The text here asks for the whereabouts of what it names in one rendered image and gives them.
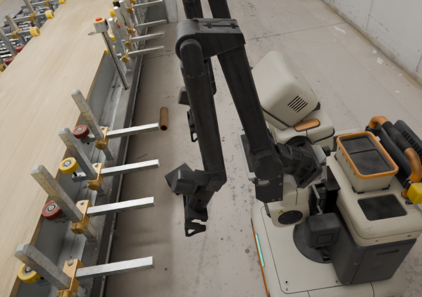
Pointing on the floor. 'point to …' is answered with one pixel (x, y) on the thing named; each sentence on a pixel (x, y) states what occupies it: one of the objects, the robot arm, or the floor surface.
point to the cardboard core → (163, 118)
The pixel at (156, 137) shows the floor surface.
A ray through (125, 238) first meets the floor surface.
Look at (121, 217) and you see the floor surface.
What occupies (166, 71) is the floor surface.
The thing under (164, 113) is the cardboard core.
